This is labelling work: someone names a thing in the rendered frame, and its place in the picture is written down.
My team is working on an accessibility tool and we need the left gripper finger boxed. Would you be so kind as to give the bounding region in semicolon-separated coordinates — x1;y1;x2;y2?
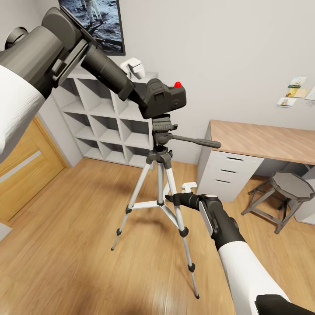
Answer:
128;90;147;108

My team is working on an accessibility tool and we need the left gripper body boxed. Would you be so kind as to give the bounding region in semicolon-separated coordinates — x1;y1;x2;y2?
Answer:
96;58;135;101

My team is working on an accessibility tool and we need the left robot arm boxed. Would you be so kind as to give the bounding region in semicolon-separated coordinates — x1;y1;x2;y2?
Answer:
0;5;147;164

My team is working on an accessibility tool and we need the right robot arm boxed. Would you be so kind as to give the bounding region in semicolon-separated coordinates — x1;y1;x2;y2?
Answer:
165;182;315;315

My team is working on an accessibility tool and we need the camera tripod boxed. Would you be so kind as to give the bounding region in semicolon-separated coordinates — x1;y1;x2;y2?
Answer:
111;113;221;299

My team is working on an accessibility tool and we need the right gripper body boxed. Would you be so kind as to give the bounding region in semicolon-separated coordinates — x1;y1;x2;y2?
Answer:
173;192;196;208

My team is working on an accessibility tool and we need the digital camera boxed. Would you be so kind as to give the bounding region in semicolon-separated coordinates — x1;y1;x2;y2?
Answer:
138;78;186;119

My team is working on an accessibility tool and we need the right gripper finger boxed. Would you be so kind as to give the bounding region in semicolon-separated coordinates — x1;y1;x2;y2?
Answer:
165;195;173;203

